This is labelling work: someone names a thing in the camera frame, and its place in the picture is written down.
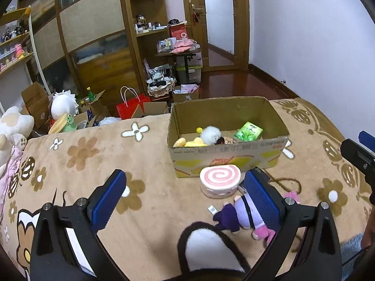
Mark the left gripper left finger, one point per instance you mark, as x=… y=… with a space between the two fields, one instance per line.
x=66 y=245

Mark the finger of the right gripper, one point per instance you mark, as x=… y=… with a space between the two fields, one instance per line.
x=362 y=159
x=367 y=140

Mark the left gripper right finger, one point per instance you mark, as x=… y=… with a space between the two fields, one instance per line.
x=319 y=254

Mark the green tissue pack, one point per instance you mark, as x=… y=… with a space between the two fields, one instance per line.
x=248 y=132

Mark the pink swirl roll plush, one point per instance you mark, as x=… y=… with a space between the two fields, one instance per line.
x=220 y=182

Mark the white fluffy bee plush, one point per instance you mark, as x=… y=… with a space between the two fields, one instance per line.
x=207 y=137

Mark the white-haired purple doll plush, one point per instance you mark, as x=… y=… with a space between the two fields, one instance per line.
x=241 y=214

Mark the person's hand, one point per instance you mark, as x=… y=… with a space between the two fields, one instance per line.
x=368 y=236

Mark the beige floral blanket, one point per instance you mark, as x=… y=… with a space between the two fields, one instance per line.
x=142 y=233

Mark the black white panda plush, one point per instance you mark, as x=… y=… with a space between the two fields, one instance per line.
x=206 y=253

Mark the open cardboard box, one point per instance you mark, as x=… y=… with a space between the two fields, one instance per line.
x=227 y=114

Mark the green frog toy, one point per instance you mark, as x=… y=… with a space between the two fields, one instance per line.
x=64 y=124

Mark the white spiky round plush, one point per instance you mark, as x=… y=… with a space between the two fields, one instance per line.
x=63 y=103

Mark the brown cardboard box on floor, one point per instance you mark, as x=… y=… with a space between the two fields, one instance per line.
x=37 y=103

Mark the red paper gift bag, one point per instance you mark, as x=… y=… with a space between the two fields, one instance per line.
x=128 y=106

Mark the green glass bottle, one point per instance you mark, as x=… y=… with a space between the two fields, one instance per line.
x=91 y=95

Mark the clear plastic storage bin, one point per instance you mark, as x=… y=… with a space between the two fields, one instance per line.
x=193 y=77

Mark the small cardboard box with papers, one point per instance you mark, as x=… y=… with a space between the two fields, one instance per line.
x=185 y=92

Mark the small dark side table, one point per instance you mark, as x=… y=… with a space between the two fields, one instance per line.
x=191 y=57

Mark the wicker basket with toys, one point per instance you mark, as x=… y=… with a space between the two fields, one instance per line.
x=160 y=81

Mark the white yellow display shelf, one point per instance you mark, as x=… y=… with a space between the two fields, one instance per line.
x=18 y=46

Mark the red box on table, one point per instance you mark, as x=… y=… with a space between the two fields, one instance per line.
x=178 y=31

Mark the wooden wardrobe with shelves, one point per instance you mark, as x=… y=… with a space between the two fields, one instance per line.
x=93 y=45

